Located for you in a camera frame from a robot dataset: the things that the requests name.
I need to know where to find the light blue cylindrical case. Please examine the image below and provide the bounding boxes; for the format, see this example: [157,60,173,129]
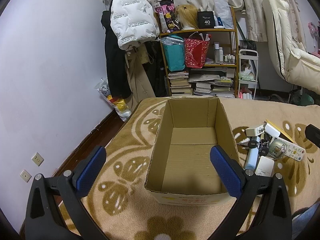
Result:
[244,137,260,171]

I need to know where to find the silver round pocket device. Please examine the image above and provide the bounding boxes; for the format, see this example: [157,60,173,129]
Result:
[267,139,287,159]

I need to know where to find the black key bunch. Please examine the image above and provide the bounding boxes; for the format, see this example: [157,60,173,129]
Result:
[236,132,271,157]

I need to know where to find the white TV remote coloured buttons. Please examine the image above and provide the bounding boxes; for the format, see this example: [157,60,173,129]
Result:
[273,137,306,161]

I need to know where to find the white power adapter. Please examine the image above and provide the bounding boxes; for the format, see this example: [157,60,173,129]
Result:
[245,125,264,137]

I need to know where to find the cardboard box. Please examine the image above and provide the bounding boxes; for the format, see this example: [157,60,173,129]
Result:
[144,97,239,206]

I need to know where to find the plastic snack bag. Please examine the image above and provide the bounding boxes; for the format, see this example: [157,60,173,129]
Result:
[94,79,131,122]

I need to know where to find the stack of books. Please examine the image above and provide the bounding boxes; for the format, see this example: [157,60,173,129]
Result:
[168,67,235,98]

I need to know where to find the black hanging coat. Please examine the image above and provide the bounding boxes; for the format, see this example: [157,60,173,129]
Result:
[101,11,132,99]

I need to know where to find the cream office chair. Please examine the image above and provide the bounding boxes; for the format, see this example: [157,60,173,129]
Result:
[262,0,320,94]

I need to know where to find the white utility cart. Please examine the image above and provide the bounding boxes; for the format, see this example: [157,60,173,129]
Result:
[238,49,259,100]

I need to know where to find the wooden bookshelf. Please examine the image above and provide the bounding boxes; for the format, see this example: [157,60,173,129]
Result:
[159,5,239,96]

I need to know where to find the beige tote bag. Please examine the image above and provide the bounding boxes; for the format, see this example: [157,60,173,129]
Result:
[125,44,155,111]

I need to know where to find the red patterned bag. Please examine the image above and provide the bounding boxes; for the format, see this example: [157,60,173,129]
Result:
[184,31,210,69]

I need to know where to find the teal bag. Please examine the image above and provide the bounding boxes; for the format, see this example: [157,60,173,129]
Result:
[161,35,185,72]

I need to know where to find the black box marked 40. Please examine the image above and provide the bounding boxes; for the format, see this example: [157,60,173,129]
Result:
[197,11,215,29]

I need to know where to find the white puffer jacket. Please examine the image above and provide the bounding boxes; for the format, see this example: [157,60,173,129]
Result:
[110,0,159,50]

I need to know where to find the blonde wig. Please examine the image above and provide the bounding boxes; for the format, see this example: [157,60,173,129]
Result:
[176,4,199,30]

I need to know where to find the lower wall socket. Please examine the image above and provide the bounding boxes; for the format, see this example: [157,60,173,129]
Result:
[20,170,31,183]

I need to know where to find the wall socket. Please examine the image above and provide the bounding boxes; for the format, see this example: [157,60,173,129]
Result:
[20,170,31,183]
[31,152,44,166]

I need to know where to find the upper wall socket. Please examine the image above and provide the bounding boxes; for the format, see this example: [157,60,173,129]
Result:
[31,152,44,166]

